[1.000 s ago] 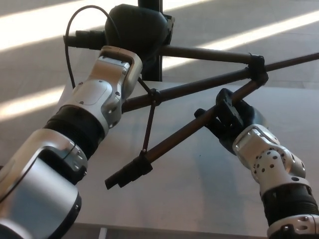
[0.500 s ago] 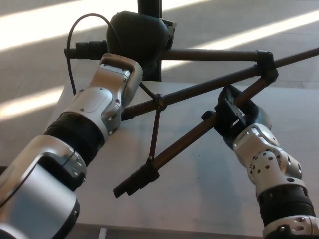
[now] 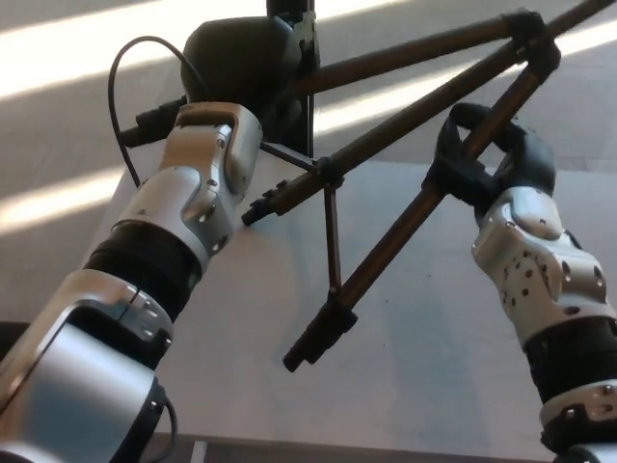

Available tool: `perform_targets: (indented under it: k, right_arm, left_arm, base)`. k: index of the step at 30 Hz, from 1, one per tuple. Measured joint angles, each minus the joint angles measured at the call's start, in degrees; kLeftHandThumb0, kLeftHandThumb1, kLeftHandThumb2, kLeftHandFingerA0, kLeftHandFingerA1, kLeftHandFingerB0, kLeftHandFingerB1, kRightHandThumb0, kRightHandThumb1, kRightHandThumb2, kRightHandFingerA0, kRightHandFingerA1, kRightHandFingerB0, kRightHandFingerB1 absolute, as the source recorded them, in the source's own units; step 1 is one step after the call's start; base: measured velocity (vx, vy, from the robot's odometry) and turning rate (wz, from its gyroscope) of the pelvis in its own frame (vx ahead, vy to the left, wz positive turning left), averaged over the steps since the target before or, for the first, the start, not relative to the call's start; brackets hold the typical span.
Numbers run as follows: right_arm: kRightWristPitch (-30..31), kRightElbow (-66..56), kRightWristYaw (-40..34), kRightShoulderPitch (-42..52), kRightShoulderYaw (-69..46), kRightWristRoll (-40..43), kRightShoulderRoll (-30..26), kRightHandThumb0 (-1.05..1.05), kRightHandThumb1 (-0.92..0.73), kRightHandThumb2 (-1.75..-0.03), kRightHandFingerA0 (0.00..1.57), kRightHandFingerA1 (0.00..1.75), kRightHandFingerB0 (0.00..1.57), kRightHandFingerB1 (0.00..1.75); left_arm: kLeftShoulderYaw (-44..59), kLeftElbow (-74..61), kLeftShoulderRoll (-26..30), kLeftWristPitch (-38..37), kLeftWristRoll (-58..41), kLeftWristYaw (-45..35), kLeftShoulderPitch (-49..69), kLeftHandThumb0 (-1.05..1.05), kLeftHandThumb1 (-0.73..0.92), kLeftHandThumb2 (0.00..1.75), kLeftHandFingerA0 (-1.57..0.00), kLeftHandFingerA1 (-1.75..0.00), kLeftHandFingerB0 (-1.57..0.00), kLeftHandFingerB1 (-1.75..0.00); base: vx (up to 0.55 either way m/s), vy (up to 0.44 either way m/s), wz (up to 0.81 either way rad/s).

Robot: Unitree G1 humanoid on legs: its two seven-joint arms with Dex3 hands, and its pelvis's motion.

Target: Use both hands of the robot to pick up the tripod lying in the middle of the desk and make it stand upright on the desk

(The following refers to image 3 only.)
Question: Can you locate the black vertical pole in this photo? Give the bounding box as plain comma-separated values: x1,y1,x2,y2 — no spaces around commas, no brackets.
266,0,317,161

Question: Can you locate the brown and black tripod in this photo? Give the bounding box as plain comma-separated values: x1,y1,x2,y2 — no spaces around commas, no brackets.
120,0,604,372

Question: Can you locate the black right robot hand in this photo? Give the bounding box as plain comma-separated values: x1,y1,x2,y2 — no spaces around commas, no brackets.
431,101,558,218

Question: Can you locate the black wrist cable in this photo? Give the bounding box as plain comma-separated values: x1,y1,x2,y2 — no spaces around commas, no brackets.
108,39,213,187

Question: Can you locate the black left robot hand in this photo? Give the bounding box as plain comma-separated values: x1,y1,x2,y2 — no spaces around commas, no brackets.
179,15,310,141

